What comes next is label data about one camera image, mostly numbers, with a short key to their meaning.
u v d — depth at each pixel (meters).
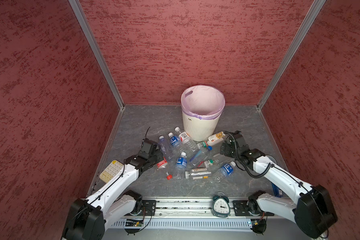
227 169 0.81
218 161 0.86
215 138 0.95
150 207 0.74
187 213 0.74
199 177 0.81
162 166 0.79
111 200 0.46
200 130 0.89
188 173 0.81
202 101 0.99
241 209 0.74
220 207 0.71
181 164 0.84
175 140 0.94
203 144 0.94
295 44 0.85
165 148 0.94
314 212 0.40
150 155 0.65
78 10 0.72
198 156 0.90
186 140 0.97
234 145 0.64
